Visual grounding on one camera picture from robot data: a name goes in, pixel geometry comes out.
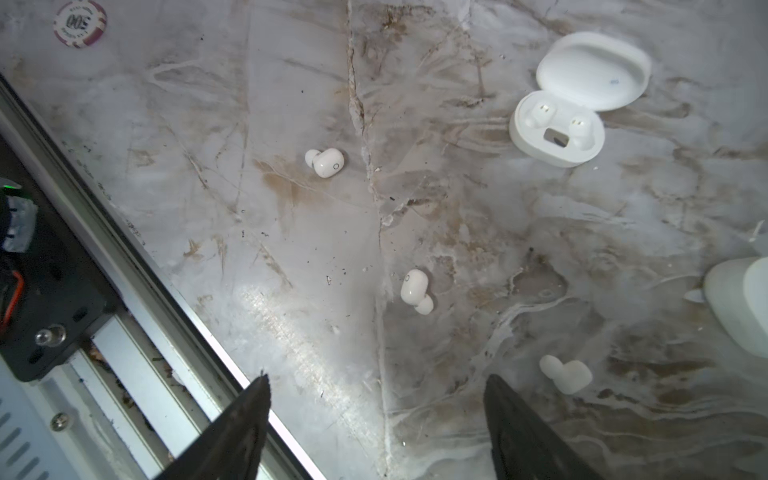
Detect white earbud centre left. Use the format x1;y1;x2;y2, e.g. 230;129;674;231
400;269;434;315

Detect white earbud charging case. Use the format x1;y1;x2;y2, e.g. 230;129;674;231
509;32;652;168

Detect white earbud far left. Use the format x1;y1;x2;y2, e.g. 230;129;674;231
304;148;345;179

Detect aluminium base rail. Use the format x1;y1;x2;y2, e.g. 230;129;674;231
0;74;328;480

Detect white earbud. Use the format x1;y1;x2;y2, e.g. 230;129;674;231
304;148;345;179
400;269;434;315
539;355;593;395

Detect white earbud centre right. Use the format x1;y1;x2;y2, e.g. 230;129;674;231
539;355;593;395

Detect poker chip 500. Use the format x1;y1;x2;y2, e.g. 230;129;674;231
53;1;108;49

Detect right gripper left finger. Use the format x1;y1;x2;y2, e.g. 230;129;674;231
157;374;271;480

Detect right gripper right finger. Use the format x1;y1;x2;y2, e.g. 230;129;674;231
483;374;601;480

